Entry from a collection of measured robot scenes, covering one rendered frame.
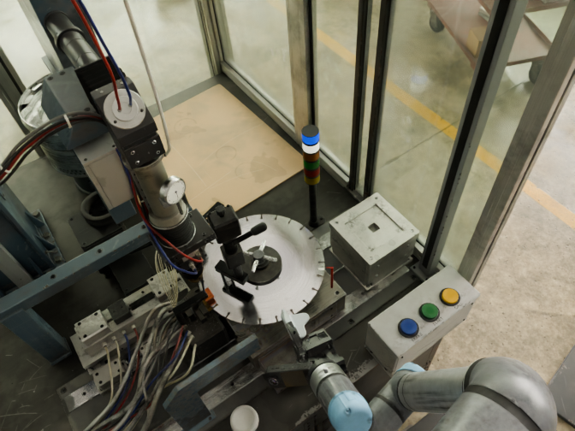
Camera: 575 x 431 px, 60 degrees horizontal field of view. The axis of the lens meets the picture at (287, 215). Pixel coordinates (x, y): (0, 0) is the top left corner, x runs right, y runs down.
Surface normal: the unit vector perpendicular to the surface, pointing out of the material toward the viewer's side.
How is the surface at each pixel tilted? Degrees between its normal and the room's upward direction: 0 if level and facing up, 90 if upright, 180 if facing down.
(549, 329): 0
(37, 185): 0
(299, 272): 0
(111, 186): 90
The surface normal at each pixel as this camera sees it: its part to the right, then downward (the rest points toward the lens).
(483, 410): -0.37, -0.78
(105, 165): 0.57, 0.63
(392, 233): -0.07, -0.60
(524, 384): 0.12, -0.86
